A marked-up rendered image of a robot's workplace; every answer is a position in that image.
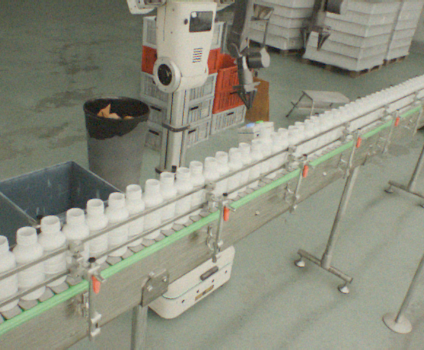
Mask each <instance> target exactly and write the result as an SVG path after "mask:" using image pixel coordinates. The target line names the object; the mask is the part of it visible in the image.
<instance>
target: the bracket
mask: <svg viewBox="0 0 424 350"><path fill-rule="evenodd" d="M414 92H415V93H414V94H413V95H415V96H413V97H412V100H413V102H410V103H411V104H410V106H415V104H416V103H414V101H421V102H422V103H421V104H422V106H421V107H420V111H419V115H418V116H417V120H416V122H412V121H411V118H412V116H410V118H409V121H410V122H411V123H414V124H413V126H414V127H413V129H410V128H409V122H408V124H407V128H408V129H409V130H411V135H412V136H413V135H414V133H416V132H417V127H418V126H419V120H420V117H421V114H422V111H423V110H424V98H423V99H422V100H421V98H418V97H417V95H419V93H420V91H414ZM383 108H384V109H385V110H383V112H382V114H383V117H380V121H381V122H384V121H385V118H386V117H384V116H386V115H390V116H392V117H393V118H392V119H393V121H392V123H391V127H390V130H389V131H388V134H387V137H386V140H384V139H383V138H382V132H381V133H380V135H379V137H380V139H381V140H383V141H384V147H381V146H380V145H379V143H380V140H378V142H377V145H378V147H381V148H382V155H384V154H385V152H386V151H387V150H388V149H387V146H388V144H390V137H391V134H392V132H393V128H394V125H395V127H396V126H397V124H398V121H399V120H400V119H401V120H404V119H405V118H404V117H399V113H398V111H399V109H396V111H395V114H391V113H388V111H387V110H386V109H389V108H390V104H384V107H383ZM350 126H351V122H348V121H344V126H342V127H345V129H344V130H343V131H342V133H343V134H344V135H341V136H340V140H339V141H341V142H343V143H344V142H345V141H346V139H347V137H346V136H345V134H346V135H347V134H350V135H353V139H354V142H353V145H352V149H351V152H350V154H349V157H348V160H347V162H346V161H344V160H342V158H343V156H344V153H342V155H341V157H340V160H342V161H340V162H339V166H338V169H339V170H340V171H343V170H341V169H340V165H341V164H342V162H344V163H345V170H344V171H343V173H342V176H343V179H346V178H347V176H348V175H349V174H350V173H349V170H350V168H352V163H351V162H352V158H353V155H354V152H355V147H359V145H360V142H361V140H364V141H367V138H366V137H364V136H361V129H360V128H357V131H356V133H352V132H349V130H347V128H349V127H350ZM288 152H289V153H290V155H288V160H289V161H288V162H286V163H284V169H286V170H288V171H289V170H290V169H292V167H293V164H292V163H291V162H292V161H296V162H297V163H299V166H298V167H299V168H300V171H299V174H298V178H297V181H296V186H295V190H294V193H293V192H290V189H289V188H290V182H288V185H287V189H286V190H288V192H287V193H285V195H284V198H283V199H284V200H285V201H286V202H287V203H288V204H290V206H289V209H290V211H289V212H290V213H291V214H292V213H293V211H294V210H296V209H297V205H296V203H297V200H298V199H300V195H299V194H298V193H299V189H300V186H301V180H302V177H303V176H304V178H305V176H306V175H307V171H308V169H309V168H310V169H313V170H314V169H315V167H314V166H311V165H309V164H308V159H307V156H308V155H306V154H303V158H302V159H301V160H299V159H297V158H295V156H294V155H292V154H293V153H295V152H296V147H294V146H293V145H290V146H289V148H288ZM163 172H170V173H173V174H174V180H175V179H177V177H176V175H177V167H176V166H172V167H171V171H167V170H166V169H164V170H163ZM204 184H205V188H204V189H205V190H206V191H207V192H208V193H206V194H205V199H206V200H207V201H204V202H203V203H201V204H202V205H203V206H202V209H203V210H204V211H210V210H212V209H213V203H212V202H210V201H215V202H217V209H218V210H220V212H219V217H218V222H217V231H216V236H215V237H214V236H213V235H212V229H213V224H211V225H210V226H209V231H207V234H210V236H209V237H207V240H206V246H207V247H209V249H211V250H212V251H213V253H211V258H212V262H213V263H216V262H217V259H219V258H221V257H222V253H221V248H222V246H223V240H222V239H221V236H222V232H223V223H224V221H226V222H227V220H228V215H229V211H232V212H236V211H237V209H235V208H233V207H232V206H229V203H230V199H228V193H223V197H222V199H221V200H219V199H218V198H216V197H215V194H213V193H212V191H214V190H215V188H216V184H215V183H214V182H211V181H209V182H206V183H204ZM288 193H290V194H292V196H291V199H292V202H290V201H288V200H287V197H288ZM43 218H44V215H42V214H38V215H37V216H36V221H35V220H34V219H30V220H29V222H30V223H31V224H32V227H33V228H35V230H36V235H39V234H40V233H42V230H41V227H42V219H43ZM211 238H213V239H215V241H213V244H212V245H213V247H214V249H213V248H212V247H211V246H210V244H211ZM69 251H70V252H71V253H72V254H73V256H72V263H73V265H72V266H70V267H69V269H70V274H69V275H70V276H72V277H73V278H74V279H76V278H78V277H81V276H83V275H84V278H85V279H86V280H87V281H88V292H86V293H84V295H83V304H85V308H84V309H83V318H84V317H85V320H86V322H87V323H88V329H87V331H86V333H87V336H88V341H89V342H94V341H95V340H96V337H97V336H99V335H100V330H101V328H100V327H99V322H100V321H101V314H100V313H97V312H96V293H98V292H99V287H100V283H101V284H106V283H107V280H106V279H105V278H104V277H103V276H101V266H100V265H99V264H98V263H97V262H96V258H95V257H89V258H88V264H87V263H86V262H85V261H84V257H83V256H82V254H80V252H83V251H85V245H84V243H83V242H82V241H81V240H80V239H76V240H74V241H71V243H69Z"/></svg>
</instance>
